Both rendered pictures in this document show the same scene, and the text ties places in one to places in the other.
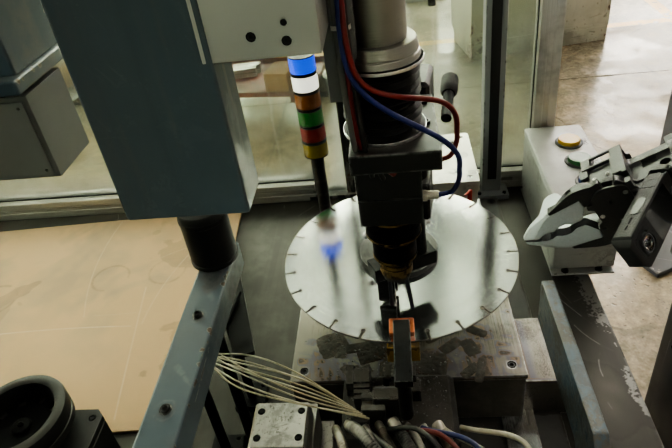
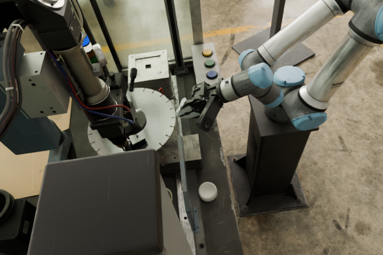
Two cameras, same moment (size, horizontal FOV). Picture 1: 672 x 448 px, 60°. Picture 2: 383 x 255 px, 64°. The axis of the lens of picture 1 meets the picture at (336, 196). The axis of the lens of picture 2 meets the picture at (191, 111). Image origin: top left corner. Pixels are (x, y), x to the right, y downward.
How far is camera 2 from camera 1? 0.42 m
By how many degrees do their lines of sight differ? 19
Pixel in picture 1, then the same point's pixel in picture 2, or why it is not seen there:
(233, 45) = (36, 114)
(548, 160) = (198, 64)
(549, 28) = (194, 5)
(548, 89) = (198, 29)
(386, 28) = (92, 90)
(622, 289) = not seen: hidden behind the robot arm
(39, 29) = not seen: outside the picture
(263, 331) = (87, 147)
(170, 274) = not seen: hidden behind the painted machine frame
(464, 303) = (153, 142)
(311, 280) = (98, 136)
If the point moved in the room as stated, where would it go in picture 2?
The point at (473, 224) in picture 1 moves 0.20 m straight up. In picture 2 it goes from (160, 105) to (150, 68)
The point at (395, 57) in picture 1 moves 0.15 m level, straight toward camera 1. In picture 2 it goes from (97, 98) to (91, 153)
